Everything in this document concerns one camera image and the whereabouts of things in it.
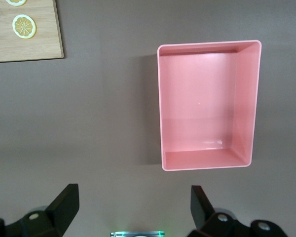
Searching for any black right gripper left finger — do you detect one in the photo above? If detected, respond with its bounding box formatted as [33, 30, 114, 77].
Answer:
[0, 183, 80, 237]

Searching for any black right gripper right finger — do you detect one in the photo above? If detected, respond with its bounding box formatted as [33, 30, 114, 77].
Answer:
[187, 185, 288, 237]

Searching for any pink plastic bin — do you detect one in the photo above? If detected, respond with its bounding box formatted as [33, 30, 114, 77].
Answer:
[157, 39, 262, 172]

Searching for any wooden cutting board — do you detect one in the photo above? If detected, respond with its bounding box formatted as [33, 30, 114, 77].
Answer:
[0, 0, 65, 63]

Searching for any lemon slice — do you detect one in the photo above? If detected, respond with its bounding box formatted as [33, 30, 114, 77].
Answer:
[5, 0, 28, 7]
[12, 14, 37, 40]

